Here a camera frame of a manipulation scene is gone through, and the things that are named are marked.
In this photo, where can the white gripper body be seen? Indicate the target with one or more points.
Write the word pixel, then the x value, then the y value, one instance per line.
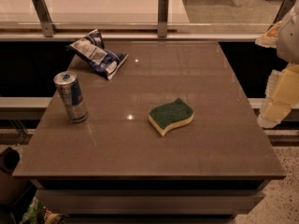
pixel 290 41

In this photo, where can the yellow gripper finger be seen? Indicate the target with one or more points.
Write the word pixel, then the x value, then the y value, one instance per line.
pixel 269 38
pixel 281 96

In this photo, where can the blue chip bag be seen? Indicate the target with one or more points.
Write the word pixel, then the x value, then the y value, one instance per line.
pixel 91 49

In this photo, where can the green snack bag on floor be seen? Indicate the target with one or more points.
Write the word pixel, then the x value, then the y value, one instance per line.
pixel 38 213

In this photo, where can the green yellow sponge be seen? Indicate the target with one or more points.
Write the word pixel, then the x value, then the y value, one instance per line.
pixel 167 117

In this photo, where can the silver blue energy drink can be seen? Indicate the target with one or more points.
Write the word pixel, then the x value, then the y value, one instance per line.
pixel 67 85

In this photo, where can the right metal railing bracket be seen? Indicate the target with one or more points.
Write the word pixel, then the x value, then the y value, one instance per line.
pixel 287 12

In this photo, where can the metal railing bracket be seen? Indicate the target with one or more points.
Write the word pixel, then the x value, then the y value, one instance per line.
pixel 287 12
pixel 162 18
pixel 47 26

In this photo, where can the middle metal railing bracket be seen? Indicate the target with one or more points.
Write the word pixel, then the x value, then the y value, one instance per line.
pixel 162 18

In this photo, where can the left metal railing bracket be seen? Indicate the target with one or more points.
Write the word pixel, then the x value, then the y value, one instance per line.
pixel 47 26

